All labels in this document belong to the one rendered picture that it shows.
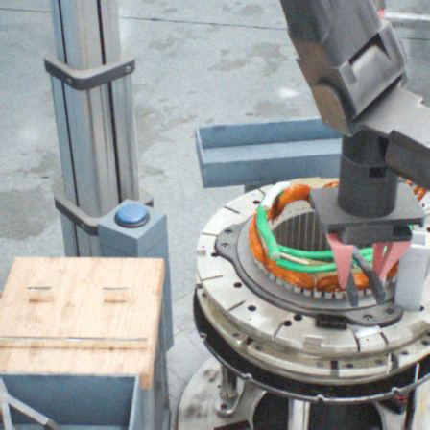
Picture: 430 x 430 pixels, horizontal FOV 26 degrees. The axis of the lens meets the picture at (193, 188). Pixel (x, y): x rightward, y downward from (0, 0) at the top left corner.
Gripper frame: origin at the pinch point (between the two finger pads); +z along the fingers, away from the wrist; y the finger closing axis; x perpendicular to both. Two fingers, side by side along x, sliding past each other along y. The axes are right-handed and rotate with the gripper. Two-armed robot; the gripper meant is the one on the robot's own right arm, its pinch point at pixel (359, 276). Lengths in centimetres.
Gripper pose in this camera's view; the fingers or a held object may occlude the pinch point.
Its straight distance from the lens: 97.1
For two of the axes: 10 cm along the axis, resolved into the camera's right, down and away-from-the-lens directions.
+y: 10.0, -0.6, 0.7
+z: 0.2, 8.6, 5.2
